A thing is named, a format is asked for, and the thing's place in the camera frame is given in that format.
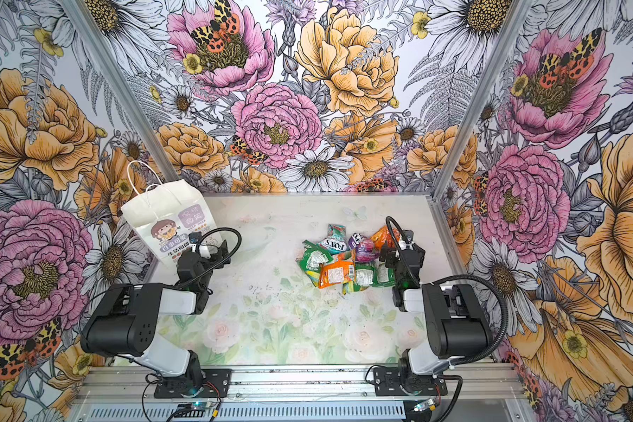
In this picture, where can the aluminium front rail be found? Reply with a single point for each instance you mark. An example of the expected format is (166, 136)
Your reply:
(293, 383)

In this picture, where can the orange snack packet back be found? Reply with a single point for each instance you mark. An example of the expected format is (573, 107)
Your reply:
(383, 238)

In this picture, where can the purple candy packet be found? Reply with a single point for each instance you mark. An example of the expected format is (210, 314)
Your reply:
(364, 248)

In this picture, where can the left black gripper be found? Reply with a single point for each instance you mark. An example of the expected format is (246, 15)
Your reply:
(217, 253)

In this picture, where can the green circuit board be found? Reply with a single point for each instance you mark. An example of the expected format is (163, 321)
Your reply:
(195, 407)
(426, 405)

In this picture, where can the right aluminium frame post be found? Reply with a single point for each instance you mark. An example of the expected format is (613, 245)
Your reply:
(491, 71)

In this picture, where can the white vented cable duct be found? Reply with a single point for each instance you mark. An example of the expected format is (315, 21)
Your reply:
(305, 411)

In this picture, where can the teal Fox's candy packet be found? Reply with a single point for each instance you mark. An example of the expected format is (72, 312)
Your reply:
(336, 240)

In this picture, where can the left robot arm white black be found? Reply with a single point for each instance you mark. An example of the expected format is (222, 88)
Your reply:
(124, 322)

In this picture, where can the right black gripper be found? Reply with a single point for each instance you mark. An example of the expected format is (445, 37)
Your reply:
(401, 253)

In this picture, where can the left green circuit board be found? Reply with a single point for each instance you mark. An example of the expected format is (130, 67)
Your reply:
(195, 407)

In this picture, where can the green snack packet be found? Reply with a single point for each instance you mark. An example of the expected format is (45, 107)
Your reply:
(313, 258)
(367, 275)

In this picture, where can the right green circuit board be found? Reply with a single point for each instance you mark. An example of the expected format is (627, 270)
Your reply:
(426, 405)

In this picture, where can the left aluminium frame post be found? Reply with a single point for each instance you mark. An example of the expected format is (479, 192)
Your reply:
(103, 56)

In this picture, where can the orange snack packet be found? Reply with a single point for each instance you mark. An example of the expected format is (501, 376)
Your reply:
(383, 238)
(338, 272)

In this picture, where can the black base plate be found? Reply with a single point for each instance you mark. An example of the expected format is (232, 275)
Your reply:
(210, 383)
(399, 381)

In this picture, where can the orange snack packet front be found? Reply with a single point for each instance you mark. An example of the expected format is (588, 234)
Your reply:
(338, 272)

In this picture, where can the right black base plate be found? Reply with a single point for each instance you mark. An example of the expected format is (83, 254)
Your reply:
(399, 381)

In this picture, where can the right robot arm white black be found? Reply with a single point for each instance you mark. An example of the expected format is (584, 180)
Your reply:
(457, 330)

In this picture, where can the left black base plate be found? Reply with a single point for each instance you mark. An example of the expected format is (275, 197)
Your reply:
(210, 383)

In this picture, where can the aluminium frame post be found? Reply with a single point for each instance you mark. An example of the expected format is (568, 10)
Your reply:
(491, 71)
(103, 56)

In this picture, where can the white paper bag with cartoon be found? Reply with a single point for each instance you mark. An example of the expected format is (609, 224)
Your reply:
(164, 215)

